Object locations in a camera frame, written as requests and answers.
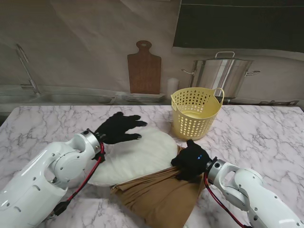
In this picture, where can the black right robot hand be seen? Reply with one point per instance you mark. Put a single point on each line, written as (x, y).
(192, 161)

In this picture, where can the yellow perforated laundry basket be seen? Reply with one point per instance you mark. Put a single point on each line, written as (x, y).
(211, 107)

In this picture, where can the brown pillowcase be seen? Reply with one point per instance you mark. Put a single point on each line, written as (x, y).
(161, 197)

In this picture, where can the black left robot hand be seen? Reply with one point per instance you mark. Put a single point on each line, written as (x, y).
(116, 129)

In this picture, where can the white pillow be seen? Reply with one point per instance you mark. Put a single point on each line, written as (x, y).
(142, 159)

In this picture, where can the white cylindrical candle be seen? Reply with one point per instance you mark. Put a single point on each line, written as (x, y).
(172, 86)

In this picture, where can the brown wooden cutting board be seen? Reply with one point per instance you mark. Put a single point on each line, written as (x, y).
(143, 71)

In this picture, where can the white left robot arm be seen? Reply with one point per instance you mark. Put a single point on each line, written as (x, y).
(35, 185)

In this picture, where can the steel kitchen sink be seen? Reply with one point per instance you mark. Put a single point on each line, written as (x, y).
(59, 98)

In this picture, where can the black stove grate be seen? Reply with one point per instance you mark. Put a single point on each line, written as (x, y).
(285, 102)

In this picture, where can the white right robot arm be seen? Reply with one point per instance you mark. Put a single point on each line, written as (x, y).
(249, 194)

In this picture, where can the dark range hood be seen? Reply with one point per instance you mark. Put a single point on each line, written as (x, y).
(237, 23)

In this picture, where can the chrome kitchen faucet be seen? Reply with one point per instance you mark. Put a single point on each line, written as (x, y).
(36, 90)

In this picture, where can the stack of white plates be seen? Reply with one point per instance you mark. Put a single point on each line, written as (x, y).
(142, 97)

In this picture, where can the large steel stock pot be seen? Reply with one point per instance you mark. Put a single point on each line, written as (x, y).
(225, 76)

